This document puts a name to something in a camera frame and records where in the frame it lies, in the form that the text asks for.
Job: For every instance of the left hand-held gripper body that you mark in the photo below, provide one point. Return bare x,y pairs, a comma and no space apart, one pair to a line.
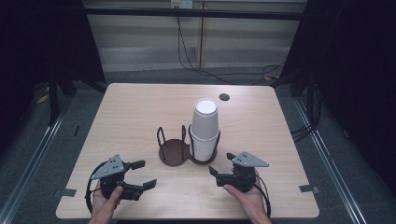
109,168

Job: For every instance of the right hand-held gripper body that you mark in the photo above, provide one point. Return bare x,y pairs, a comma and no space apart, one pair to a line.
244,175

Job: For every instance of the stack of white paper cups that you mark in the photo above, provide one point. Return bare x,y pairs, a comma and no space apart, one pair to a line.
204,130

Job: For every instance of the person's right hand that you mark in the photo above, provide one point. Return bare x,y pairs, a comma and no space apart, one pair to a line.
252,202

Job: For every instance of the person's left hand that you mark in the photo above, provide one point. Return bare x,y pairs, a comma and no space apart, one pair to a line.
102,207

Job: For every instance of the grey tape piece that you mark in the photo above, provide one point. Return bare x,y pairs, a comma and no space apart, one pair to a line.
67,192
308,188

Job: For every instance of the dark round table grommet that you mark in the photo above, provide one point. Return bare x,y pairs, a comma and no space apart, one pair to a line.
224,96

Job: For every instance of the black metal stand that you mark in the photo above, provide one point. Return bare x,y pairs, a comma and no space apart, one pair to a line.
310,99
53,99

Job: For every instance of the dark curtain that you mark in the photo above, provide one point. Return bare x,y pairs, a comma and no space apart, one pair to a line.
37,40
351,77

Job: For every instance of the black horizontal bar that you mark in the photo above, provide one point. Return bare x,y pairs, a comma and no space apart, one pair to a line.
193,13

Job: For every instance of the metal floor rail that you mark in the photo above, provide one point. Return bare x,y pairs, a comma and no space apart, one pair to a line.
333,168
28,174

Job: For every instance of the white wall socket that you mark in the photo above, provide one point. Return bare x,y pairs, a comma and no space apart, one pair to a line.
181,3

